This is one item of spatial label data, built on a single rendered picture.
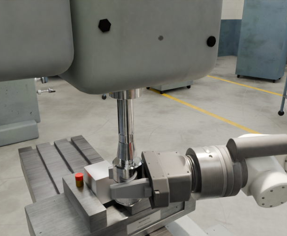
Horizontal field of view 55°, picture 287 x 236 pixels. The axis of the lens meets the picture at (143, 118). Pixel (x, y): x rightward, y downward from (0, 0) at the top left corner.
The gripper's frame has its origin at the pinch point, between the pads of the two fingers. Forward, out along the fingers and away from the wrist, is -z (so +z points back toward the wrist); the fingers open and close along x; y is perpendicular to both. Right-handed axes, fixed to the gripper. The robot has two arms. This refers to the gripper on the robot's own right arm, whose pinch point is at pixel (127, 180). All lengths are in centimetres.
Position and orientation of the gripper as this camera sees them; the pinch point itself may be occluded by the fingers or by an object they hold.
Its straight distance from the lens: 45.8
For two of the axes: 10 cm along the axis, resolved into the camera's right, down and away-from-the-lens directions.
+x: 1.6, 3.5, -9.2
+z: 9.9, -0.7, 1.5
